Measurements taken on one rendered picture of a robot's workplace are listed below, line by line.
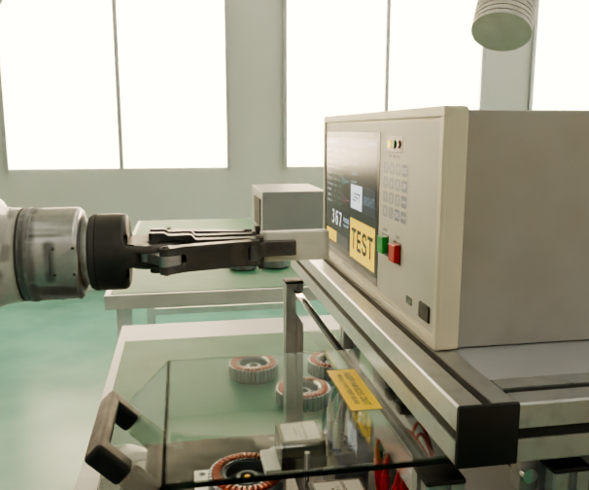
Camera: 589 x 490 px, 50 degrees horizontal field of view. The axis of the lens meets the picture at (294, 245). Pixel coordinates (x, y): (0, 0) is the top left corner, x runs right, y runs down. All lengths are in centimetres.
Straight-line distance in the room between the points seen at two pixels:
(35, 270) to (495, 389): 40
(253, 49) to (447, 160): 489
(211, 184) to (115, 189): 77
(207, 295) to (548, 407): 184
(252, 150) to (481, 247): 484
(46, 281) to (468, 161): 39
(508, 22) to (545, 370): 144
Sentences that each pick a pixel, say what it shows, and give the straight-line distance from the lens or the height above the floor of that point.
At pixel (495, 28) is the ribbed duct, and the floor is 157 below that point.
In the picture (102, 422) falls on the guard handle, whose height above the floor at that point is 106.
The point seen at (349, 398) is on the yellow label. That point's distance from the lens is 59.
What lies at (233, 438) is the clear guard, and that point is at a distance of 52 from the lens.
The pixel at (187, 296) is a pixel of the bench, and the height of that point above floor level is 74.
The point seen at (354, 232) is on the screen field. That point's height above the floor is 118.
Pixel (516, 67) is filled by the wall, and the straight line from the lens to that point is 609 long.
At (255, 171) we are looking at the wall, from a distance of 536.
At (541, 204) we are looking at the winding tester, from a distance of 58.
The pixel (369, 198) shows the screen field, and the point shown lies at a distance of 73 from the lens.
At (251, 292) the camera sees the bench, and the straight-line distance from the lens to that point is 225.
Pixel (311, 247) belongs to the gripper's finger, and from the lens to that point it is 65.
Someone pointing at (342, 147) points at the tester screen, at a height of 128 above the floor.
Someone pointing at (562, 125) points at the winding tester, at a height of 130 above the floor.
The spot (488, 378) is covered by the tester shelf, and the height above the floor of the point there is 111.
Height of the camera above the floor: 130
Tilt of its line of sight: 10 degrees down
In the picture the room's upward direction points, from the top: straight up
